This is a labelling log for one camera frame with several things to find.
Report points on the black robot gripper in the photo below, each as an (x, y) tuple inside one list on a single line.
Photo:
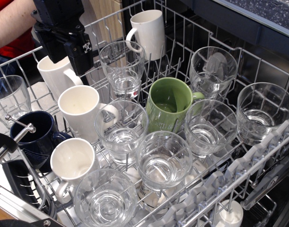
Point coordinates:
[(61, 33)]

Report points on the white mug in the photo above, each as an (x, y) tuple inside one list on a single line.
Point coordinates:
[(58, 76), (71, 160), (79, 106), (148, 29)]

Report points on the white cup lower rack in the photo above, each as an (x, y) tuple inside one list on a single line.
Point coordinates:
[(229, 215)]

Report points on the wooden cabinet panel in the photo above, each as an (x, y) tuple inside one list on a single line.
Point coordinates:
[(103, 21)]

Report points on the clear glass rear centre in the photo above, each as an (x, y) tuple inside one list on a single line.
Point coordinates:
[(123, 65)]

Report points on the clear glass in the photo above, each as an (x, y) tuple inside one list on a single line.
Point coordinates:
[(123, 65), (211, 71), (163, 160), (105, 198), (14, 99), (120, 126), (210, 126), (261, 108)]

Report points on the clear glass far left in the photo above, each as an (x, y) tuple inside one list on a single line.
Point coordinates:
[(14, 99)]

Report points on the black clamp with metal screw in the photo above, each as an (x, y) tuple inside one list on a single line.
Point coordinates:
[(7, 144)]

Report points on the green ceramic mug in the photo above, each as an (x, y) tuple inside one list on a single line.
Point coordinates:
[(168, 102)]

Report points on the black plastic cutlery tray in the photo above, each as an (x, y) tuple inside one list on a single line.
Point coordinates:
[(21, 181)]

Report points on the clear glass rear right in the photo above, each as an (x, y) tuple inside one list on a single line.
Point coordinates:
[(211, 71)]

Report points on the clear glass front centre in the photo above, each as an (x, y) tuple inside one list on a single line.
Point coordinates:
[(163, 160)]

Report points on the clear glass front left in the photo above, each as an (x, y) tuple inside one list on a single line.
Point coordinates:
[(105, 198)]

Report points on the clear glass middle right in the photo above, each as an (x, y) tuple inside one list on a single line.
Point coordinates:
[(210, 126)]

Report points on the clear glass far right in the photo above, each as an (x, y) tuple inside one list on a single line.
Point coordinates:
[(261, 108)]

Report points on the metal wire dishwasher rack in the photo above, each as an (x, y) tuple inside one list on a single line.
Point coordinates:
[(258, 178)]

